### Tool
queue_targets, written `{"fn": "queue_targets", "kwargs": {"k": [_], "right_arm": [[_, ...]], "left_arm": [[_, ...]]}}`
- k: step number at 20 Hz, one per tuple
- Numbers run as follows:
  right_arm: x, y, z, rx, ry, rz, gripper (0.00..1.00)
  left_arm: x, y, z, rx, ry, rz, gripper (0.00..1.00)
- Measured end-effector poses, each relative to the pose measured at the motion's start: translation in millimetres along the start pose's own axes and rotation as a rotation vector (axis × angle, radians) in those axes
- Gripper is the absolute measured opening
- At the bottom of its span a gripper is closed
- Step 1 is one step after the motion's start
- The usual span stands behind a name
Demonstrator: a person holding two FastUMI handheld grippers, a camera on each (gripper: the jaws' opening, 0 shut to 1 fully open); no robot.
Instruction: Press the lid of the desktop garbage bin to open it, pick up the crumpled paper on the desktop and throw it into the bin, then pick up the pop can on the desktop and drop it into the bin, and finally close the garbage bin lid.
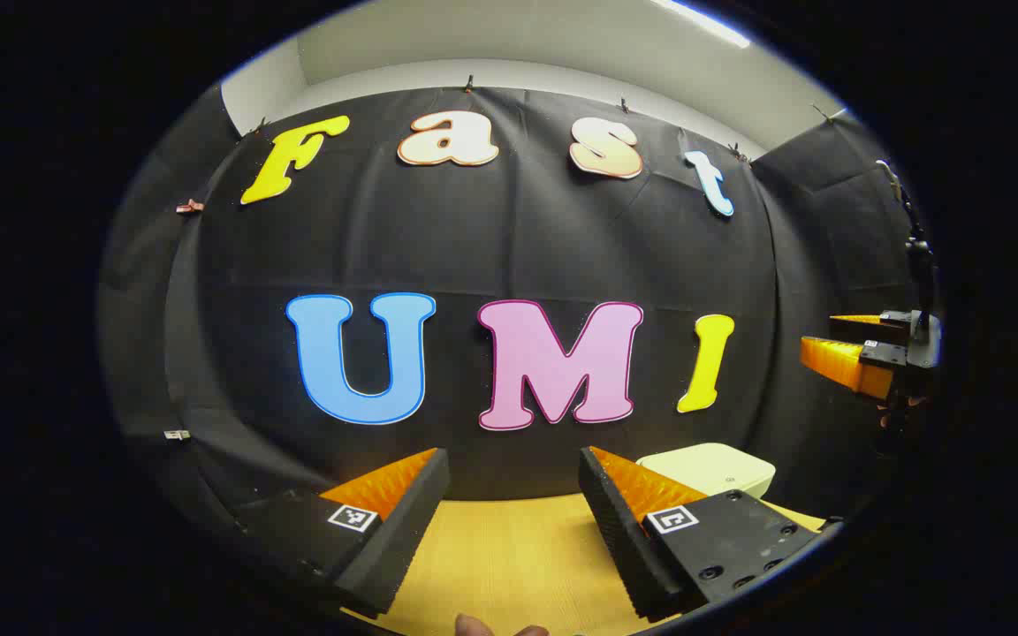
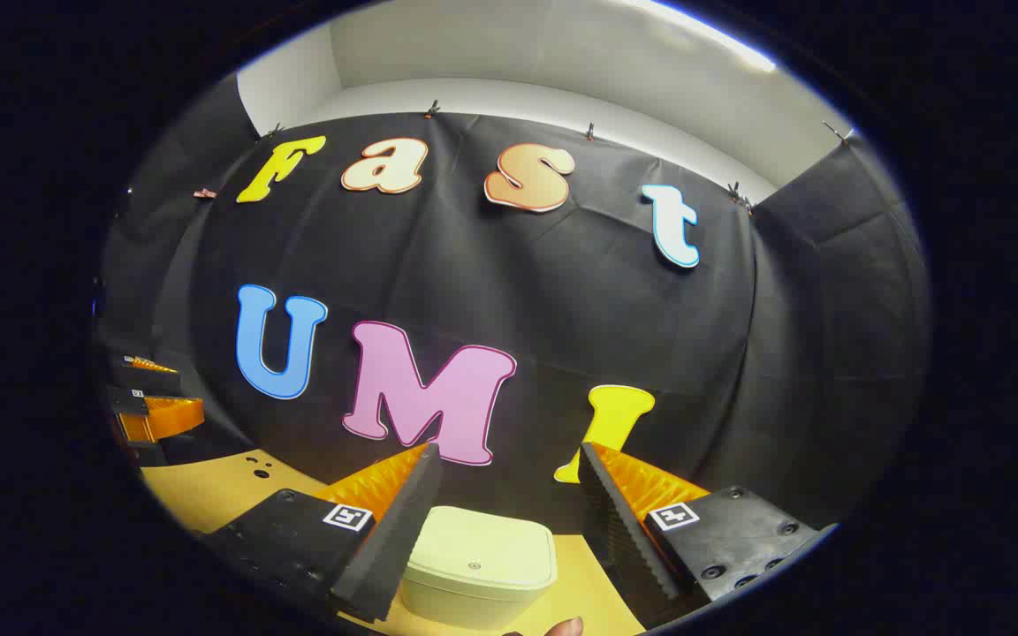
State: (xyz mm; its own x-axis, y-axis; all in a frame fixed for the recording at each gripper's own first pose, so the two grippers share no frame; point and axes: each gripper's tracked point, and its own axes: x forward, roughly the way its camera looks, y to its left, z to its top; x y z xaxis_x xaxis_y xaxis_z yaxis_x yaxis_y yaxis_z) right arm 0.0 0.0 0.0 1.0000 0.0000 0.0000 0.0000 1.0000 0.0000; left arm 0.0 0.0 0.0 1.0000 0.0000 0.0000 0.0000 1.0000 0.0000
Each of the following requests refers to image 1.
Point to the small silver clip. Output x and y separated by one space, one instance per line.
177 435

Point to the wooden desktop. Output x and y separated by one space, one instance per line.
509 556

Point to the small red clip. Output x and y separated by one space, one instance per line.
189 207

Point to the black backdrop cloth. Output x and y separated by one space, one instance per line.
474 238

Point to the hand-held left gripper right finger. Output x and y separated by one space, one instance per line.
619 530

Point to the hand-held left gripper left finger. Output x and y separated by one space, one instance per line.
403 530

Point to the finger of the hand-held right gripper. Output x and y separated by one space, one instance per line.
840 362
858 319

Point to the green desktop garbage bin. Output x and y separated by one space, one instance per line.
708 468

